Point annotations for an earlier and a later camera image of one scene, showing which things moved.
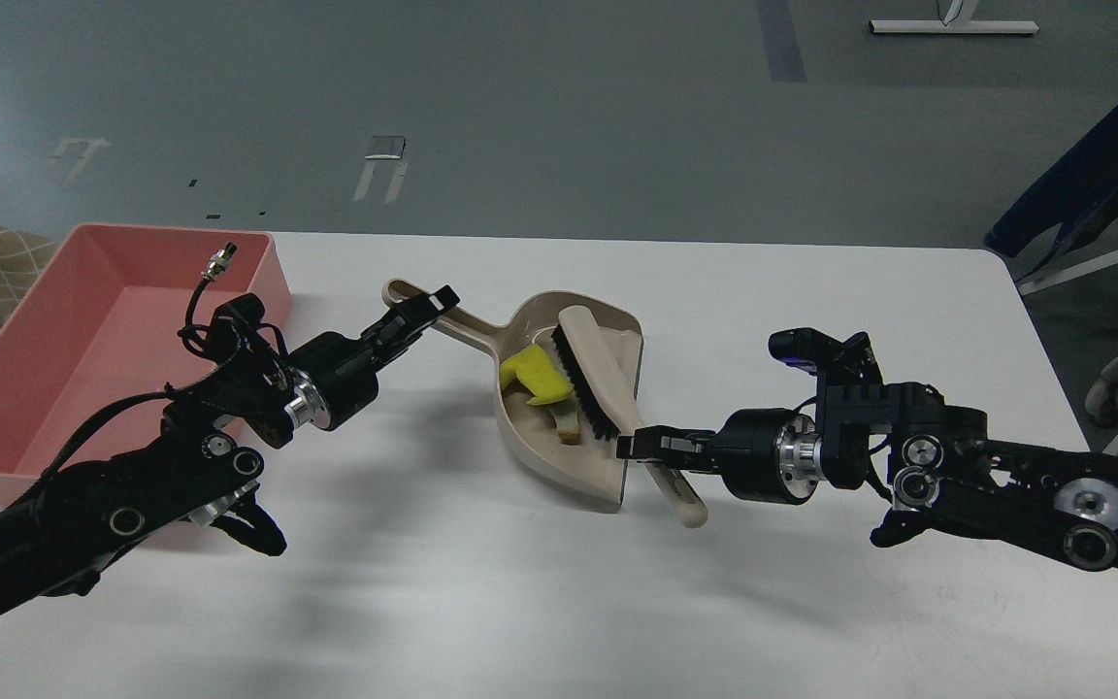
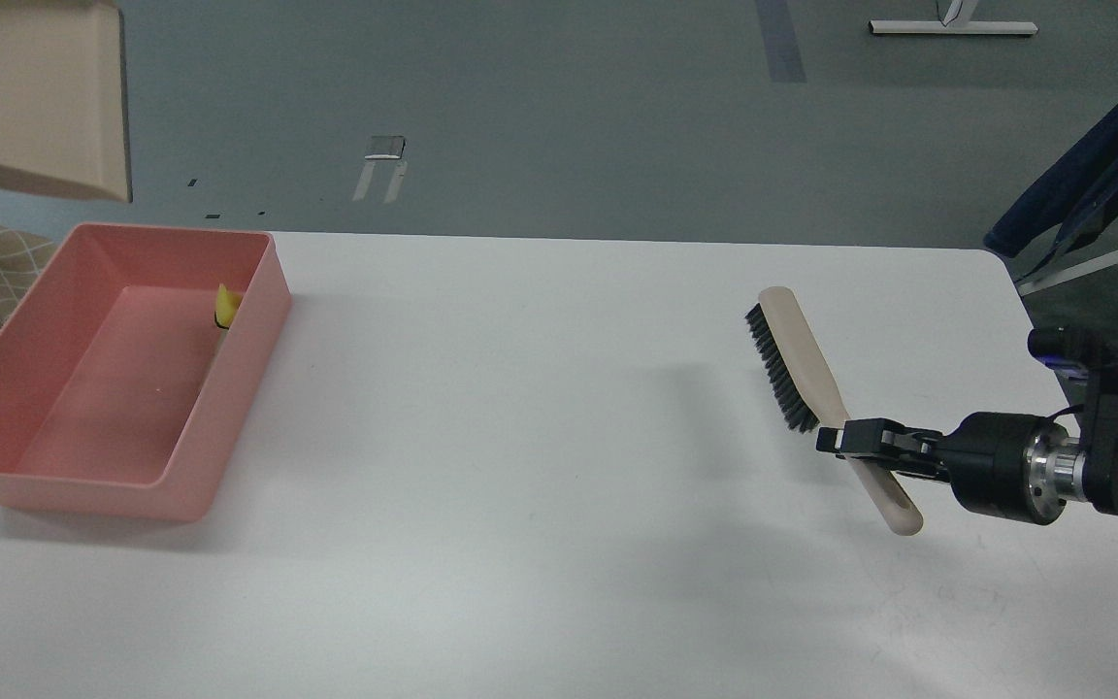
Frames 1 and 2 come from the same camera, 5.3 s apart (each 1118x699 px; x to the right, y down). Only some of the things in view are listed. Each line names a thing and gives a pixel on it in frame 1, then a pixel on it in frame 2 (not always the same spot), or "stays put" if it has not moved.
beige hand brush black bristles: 609,403 to 803,380
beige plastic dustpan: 588,470 to 33,92
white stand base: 956,20 stays put
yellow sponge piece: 536,371 to 226,306
